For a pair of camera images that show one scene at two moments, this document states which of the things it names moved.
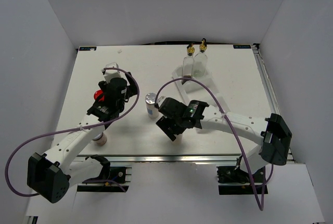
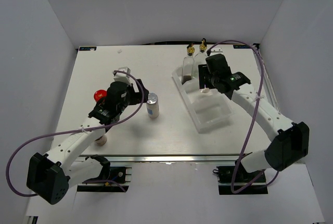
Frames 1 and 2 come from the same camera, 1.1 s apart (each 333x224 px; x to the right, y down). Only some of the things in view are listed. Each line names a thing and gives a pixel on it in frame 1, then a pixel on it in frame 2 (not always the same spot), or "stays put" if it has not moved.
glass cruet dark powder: x=188 y=65 stays put
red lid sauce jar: x=98 y=92 stays put
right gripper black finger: x=169 y=128 -> x=204 y=76
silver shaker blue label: x=150 y=101 stays put
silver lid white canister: x=178 y=139 -> x=205 y=90
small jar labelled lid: x=101 y=139 stays put
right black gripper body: x=176 y=120 -> x=213 y=81
